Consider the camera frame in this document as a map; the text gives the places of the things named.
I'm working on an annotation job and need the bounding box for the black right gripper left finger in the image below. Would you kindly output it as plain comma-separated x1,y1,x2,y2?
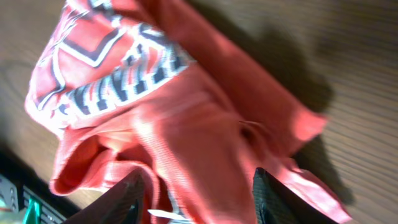
63,171,144,224

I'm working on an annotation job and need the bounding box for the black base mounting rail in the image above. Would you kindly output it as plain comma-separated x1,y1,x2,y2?
1,151,80,224

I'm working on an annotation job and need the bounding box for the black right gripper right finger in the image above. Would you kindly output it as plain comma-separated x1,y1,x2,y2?
252,167,336,224

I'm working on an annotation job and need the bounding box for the red t-shirt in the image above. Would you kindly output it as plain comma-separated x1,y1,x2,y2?
25,1,351,223

